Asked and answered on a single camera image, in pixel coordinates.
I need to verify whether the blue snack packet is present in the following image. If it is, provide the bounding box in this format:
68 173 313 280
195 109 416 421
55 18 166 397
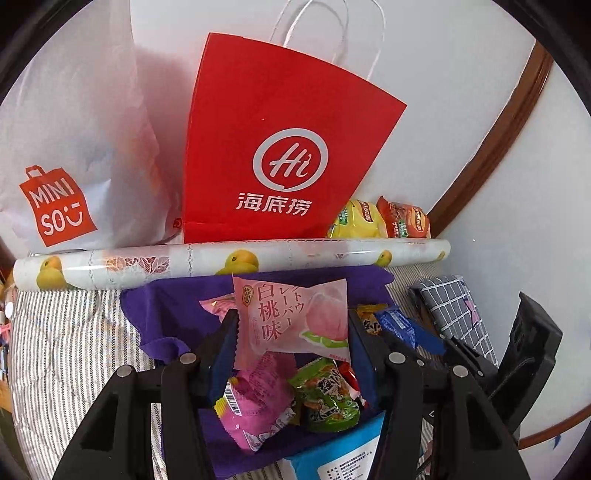
375 306 446 356

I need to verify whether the pink peach snack packet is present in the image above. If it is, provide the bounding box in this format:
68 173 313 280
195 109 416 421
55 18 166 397
232 277 351 370

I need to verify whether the striped quilted bed cover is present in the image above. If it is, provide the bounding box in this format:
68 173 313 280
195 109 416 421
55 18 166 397
8 262 445 480

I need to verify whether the grey checked pillow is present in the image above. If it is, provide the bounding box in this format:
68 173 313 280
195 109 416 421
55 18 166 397
409 275 499 366

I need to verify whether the light blue tissue pack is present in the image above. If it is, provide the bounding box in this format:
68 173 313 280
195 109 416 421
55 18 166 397
277 413 385 480

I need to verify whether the small red snack packet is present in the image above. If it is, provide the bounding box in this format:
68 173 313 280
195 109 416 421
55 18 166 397
338 362 367 408

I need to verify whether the green triangular snack packet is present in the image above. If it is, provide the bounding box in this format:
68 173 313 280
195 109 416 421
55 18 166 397
288 358 361 433

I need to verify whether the magenta snack packet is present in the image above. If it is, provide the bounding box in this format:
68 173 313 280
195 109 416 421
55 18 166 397
214 352 297 453

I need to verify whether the yellow triangular snack packet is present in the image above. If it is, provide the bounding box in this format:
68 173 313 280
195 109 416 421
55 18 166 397
356 304 388 336

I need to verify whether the pink foil snack packet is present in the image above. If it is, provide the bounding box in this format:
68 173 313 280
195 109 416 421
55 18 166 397
199 294 236 322

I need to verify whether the lemon print rolled tablecloth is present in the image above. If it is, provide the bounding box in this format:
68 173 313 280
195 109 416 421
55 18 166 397
13 238 451 291

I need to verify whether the red orange chips bag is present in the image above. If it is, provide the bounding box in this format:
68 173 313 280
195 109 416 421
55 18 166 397
377 196 431 239

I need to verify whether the yellow chips bag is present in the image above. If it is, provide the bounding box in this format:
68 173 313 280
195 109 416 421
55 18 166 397
328 199 389 239

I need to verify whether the white Miniso plastic bag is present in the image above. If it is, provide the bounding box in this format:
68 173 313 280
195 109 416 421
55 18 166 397
1 1 178 253

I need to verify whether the red paper shopping bag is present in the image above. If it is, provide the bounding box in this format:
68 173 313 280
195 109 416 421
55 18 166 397
182 33 405 243

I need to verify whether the brown wooden wall trim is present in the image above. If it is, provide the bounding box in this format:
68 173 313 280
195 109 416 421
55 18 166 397
428 41 554 236

